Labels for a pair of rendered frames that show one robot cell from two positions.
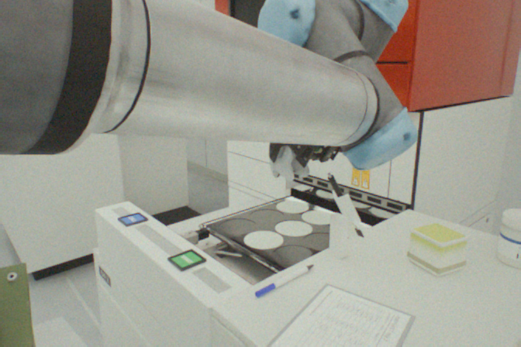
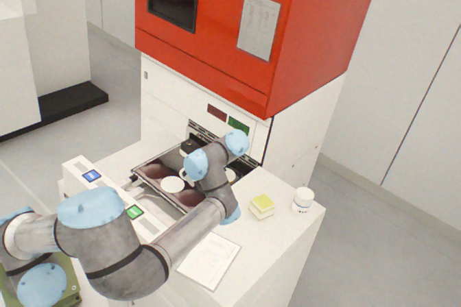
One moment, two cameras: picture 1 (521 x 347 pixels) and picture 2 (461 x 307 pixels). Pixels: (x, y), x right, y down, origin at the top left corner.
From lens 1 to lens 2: 0.84 m
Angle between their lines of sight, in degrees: 25
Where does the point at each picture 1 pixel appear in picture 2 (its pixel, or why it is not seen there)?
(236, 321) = not seen: hidden behind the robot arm
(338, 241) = not seen: hidden behind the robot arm
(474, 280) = (274, 223)
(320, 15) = (209, 168)
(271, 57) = (192, 241)
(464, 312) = (263, 243)
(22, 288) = not seen: hidden behind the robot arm
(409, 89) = (265, 109)
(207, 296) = (149, 237)
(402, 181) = (258, 151)
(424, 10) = (279, 68)
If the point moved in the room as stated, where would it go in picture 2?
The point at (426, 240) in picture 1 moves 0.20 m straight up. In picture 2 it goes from (256, 206) to (266, 166)
